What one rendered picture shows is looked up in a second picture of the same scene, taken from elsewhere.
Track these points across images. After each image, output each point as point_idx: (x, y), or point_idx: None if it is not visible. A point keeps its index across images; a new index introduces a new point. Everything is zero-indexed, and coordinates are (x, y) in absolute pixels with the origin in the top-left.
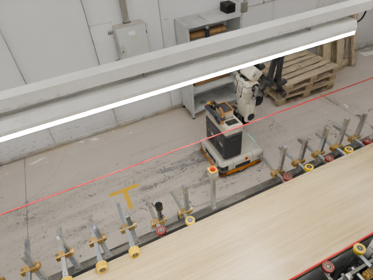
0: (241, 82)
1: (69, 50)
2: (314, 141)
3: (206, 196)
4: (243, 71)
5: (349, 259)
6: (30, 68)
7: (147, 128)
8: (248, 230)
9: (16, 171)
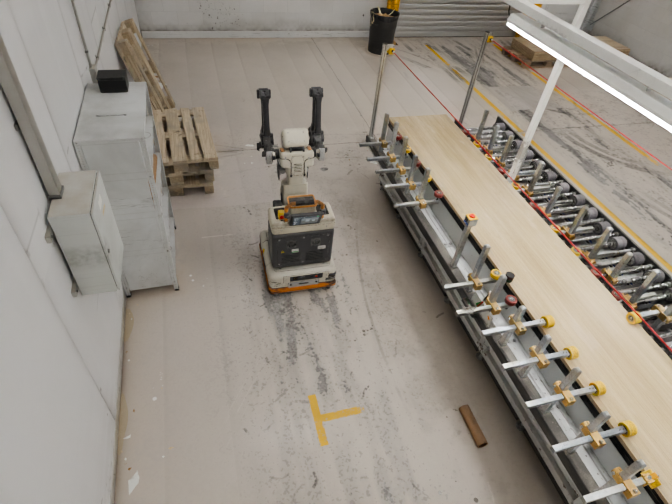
0: (300, 156)
1: (33, 343)
2: None
3: (359, 311)
4: (292, 142)
5: None
6: (16, 480)
7: (160, 366)
8: (505, 235)
9: None
